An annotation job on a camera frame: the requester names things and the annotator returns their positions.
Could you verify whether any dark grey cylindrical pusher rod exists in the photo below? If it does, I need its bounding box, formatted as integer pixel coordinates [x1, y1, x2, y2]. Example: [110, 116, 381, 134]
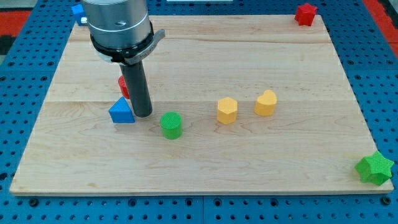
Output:
[120, 62, 152, 118]

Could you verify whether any green cylinder block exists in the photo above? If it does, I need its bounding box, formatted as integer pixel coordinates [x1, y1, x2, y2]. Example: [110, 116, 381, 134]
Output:
[160, 111, 183, 140]

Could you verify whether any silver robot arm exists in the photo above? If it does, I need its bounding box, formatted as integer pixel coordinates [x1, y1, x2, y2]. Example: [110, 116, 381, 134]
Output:
[82, 0, 165, 118]

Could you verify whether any red cylinder block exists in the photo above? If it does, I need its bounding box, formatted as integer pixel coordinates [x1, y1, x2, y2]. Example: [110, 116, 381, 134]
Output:
[118, 76, 130, 99]

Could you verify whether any blue triangle block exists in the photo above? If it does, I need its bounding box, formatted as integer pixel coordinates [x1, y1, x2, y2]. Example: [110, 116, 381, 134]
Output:
[108, 96, 136, 123]

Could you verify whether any blue cube block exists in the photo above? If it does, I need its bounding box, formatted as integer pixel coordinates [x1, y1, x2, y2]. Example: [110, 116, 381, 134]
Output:
[71, 4, 87, 26]

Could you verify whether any yellow hexagon block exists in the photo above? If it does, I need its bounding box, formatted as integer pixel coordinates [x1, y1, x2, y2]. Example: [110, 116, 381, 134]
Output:
[217, 97, 238, 124]

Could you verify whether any light wooden board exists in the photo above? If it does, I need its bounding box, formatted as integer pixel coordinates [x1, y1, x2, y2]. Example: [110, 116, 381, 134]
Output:
[9, 15, 394, 197]

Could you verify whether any yellow heart block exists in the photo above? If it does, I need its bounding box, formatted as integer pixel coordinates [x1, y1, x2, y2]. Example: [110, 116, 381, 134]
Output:
[254, 90, 277, 116]

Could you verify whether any red star block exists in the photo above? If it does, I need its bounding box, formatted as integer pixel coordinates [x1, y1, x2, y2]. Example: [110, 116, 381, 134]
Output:
[294, 3, 318, 26]

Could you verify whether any green star block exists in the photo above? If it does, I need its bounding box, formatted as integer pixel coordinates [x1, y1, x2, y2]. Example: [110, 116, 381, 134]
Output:
[354, 151, 394, 186]

